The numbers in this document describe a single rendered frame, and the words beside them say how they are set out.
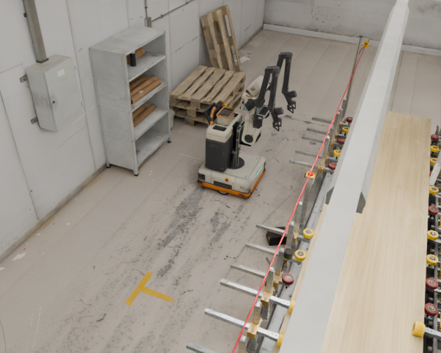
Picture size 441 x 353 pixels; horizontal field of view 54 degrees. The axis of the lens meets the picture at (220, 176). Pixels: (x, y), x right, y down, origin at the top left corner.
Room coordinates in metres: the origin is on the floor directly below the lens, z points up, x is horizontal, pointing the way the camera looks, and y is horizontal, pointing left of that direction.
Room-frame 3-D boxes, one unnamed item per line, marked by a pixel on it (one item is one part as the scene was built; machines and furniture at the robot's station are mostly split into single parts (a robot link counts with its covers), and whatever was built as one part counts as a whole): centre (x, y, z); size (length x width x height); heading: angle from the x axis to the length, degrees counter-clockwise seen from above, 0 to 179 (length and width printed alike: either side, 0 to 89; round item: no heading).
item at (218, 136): (4.29, -0.06, 0.59); 0.55 x 0.34 x 0.83; 158
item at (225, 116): (4.30, -0.03, 0.87); 0.23 x 0.15 x 0.11; 158
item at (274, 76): (3.89, -0.49, 1.40); 0.11 x 0.06 x 0.43; 158
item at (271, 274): (1.80, -0.33, 0.94); 0.04 x 0.04 x 0.48; 69
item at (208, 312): (1.56, -0.17, 0.95); 0.50 x 0.04 x 0.04; 69
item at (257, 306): (1.57, -0.24, 0.90); 0.04 x 0.04 x 0.48; 69
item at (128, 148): (4.79, 1.08, 0.78); 0.90 x 0.45 x 1.55; 159
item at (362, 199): (2.16, -0.83, 2.34); 2.40 x 0.12 x 0.08; 159
